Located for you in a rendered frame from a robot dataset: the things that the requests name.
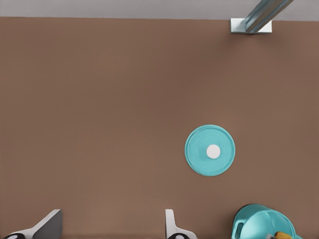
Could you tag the silver frame post with foot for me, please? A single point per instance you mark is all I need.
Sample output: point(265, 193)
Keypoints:
point(254, 21)

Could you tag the teal pot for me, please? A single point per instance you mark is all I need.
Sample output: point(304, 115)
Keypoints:
point(259, 224)

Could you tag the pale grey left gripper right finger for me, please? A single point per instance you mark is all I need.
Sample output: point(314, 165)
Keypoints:
point(172, 224)

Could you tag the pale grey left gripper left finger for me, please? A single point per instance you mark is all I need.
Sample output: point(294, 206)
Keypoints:
point(48, 225)

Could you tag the teal pot lid white knob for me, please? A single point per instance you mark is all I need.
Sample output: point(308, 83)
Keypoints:
point(209, 150)

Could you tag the yellow-brown potato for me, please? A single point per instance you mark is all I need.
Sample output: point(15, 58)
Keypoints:
point(281, 235)

